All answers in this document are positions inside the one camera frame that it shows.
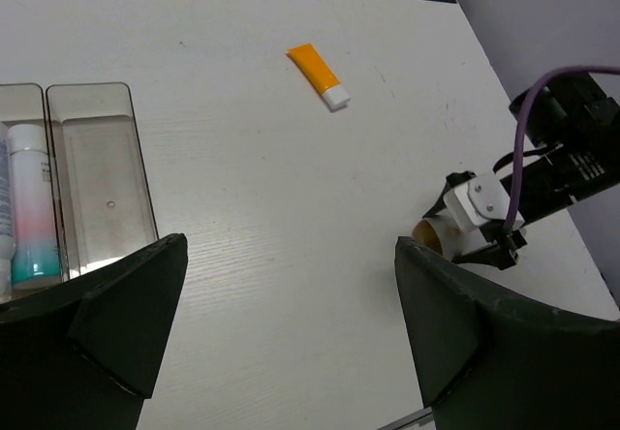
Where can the pink teal gradient bottle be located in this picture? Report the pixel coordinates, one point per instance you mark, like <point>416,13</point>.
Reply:
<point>36,262</point>

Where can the white egg bottle gold cap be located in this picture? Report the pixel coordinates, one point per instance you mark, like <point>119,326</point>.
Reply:
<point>450,236</point>

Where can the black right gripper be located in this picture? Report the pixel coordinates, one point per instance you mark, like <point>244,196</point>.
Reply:
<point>557,180</point>

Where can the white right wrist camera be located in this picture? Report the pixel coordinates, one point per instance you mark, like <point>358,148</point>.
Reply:
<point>477,202</point>

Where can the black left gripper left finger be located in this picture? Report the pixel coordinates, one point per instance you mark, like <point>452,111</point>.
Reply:
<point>86,354</point>

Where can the orange tube white cap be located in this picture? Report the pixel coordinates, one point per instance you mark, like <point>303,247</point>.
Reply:
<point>320,76</point>

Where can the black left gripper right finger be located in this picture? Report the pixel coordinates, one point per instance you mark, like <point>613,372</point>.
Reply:
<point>487,357</point>

